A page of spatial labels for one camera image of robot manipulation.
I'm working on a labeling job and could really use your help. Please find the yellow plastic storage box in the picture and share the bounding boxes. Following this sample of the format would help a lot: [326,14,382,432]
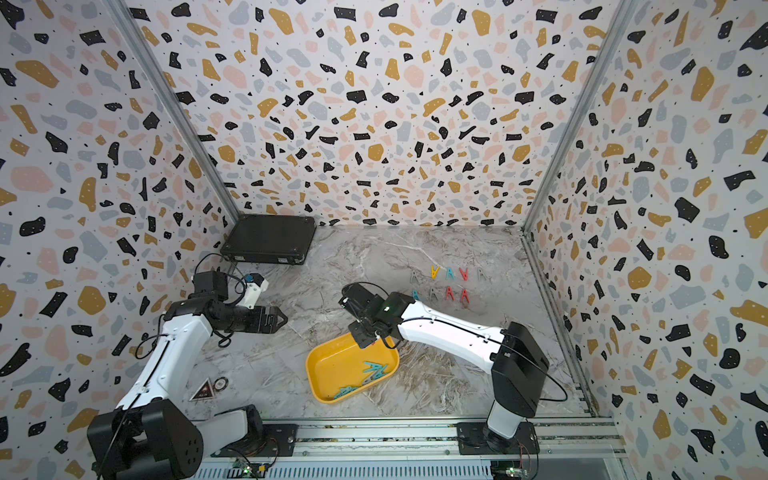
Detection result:
[305,333,400,404]

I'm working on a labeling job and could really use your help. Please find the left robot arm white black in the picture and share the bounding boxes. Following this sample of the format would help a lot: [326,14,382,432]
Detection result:
[87,271,287,479]

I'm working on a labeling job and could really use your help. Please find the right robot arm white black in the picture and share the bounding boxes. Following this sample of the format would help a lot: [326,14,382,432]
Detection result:
[339,282,553,450]

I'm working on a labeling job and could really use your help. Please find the black flat case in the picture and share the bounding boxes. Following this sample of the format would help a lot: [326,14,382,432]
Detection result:
[220,215,317,265]

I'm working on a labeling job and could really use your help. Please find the warning triangle sticker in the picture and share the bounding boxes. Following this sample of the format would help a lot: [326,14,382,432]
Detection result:
[190,379,216,402]

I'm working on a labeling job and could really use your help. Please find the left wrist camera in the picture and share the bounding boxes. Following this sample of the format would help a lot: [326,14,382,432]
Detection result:
[236,273,269,309]

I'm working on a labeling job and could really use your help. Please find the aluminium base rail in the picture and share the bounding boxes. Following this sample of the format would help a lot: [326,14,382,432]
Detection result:
[195,417,634,479]

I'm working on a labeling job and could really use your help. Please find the left frame post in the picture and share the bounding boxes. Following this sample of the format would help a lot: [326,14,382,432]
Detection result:
[103,0,241,222]

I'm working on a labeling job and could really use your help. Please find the frame post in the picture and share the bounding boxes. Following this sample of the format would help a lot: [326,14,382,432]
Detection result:
[103,0,241,222]
[521,0,638,236]

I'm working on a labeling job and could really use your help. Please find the right frame post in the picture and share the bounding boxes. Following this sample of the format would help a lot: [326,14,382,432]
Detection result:
[521,0,638,236]

